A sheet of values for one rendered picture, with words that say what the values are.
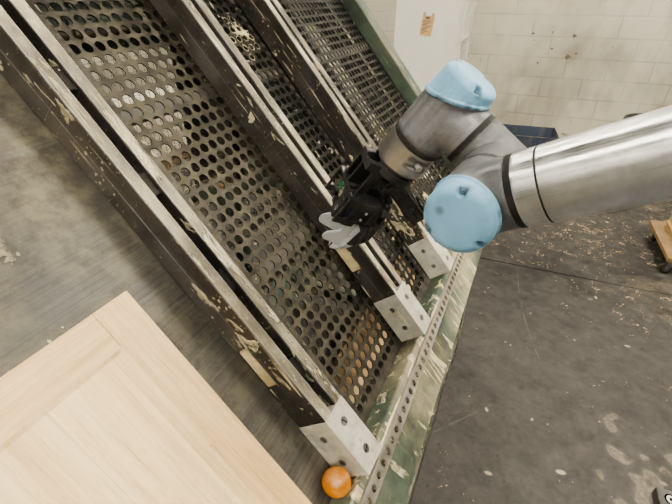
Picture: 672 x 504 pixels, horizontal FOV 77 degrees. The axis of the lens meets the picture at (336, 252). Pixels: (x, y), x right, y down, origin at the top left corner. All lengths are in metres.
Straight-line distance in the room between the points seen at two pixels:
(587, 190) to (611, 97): 5.23
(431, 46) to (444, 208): 3.76
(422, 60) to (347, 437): 3.71
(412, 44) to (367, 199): 3.60
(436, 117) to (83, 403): 0.55
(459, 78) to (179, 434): 0.58
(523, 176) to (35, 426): 0.57
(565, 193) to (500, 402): 1.85
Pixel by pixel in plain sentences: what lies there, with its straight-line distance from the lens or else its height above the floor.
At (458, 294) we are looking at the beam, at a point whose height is 0.85.
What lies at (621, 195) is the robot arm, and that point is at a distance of 0.42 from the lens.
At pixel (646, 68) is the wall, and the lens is 5.63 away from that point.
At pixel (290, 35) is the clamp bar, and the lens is 1.24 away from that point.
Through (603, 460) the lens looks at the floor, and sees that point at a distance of 2.20.
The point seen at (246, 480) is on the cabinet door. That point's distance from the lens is 0.71.
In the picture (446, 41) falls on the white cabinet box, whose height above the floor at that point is 1.25.
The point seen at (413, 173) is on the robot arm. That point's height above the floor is 1.41.
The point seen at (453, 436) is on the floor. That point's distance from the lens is 2.04.
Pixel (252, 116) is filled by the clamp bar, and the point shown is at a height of 1.39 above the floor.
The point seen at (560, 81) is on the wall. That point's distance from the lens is 5.55.
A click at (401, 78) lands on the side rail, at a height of 1.33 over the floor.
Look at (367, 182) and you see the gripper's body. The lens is 0.62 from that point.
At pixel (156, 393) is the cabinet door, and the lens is 0.65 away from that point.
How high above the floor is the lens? 1.63
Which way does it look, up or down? 32 degrees down
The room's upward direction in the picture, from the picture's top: straight up
